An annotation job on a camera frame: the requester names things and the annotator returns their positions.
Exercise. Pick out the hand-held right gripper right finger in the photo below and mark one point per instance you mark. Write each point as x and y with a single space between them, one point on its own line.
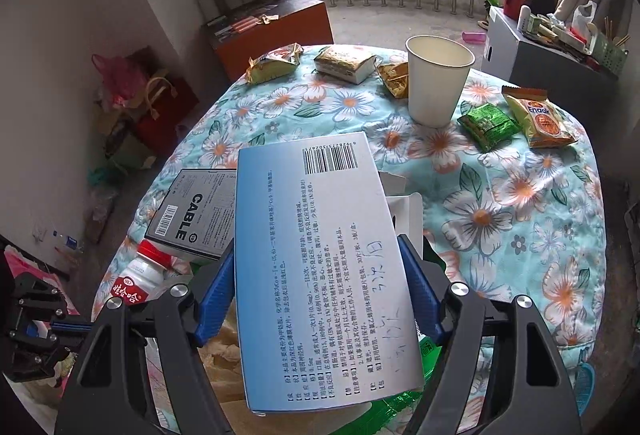
420 295

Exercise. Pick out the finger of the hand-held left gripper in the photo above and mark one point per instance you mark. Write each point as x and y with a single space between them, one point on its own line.
72 327

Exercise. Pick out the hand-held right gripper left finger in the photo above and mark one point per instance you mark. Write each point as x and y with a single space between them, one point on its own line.
212 300

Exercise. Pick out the white strawberry drink bottle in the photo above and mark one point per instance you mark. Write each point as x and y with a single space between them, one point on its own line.
132 280

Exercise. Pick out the blue white medicine box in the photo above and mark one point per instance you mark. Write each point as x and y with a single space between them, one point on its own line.
320 265

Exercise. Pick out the large green snack bag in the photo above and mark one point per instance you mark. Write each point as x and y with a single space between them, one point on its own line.
400 415

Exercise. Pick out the pink printed bag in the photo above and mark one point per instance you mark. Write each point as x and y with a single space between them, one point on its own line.
15 260

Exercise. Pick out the crumpled tan paper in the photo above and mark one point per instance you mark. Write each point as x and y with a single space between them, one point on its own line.
225 360

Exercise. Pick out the white open carton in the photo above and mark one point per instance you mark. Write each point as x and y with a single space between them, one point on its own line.
410 215

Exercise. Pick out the clear water bottle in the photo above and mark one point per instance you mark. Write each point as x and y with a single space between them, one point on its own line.
67 241

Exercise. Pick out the floral light blue blanket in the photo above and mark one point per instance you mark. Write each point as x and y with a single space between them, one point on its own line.
500 215

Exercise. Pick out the small green snack packet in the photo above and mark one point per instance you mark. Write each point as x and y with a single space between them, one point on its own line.
487 125

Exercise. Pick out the blue plastic basket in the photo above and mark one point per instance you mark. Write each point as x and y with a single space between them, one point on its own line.
584 387

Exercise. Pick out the red paper bag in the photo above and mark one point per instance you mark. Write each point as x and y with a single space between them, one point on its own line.
165 115

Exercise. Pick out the white paper cup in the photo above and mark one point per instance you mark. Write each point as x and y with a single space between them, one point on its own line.
435 85

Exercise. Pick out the orange snack packet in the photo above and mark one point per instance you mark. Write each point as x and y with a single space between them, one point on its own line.
542 115

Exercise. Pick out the yellow green snack packet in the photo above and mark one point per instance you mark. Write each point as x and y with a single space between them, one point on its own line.
272 65

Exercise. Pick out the pink plastic bag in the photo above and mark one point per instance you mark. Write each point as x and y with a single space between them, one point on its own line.
120 75

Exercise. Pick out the small white box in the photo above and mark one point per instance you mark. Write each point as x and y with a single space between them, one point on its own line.
345 62

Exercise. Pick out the grey white cardboard box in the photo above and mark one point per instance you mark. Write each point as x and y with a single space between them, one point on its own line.
530 55

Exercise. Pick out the orange cardboard box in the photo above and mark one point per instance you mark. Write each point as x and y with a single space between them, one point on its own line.
280 30

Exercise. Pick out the green plastic basket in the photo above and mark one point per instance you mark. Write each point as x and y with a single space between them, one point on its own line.
607 52

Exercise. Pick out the white plastic bag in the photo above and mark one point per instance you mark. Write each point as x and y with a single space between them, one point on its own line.
582 17

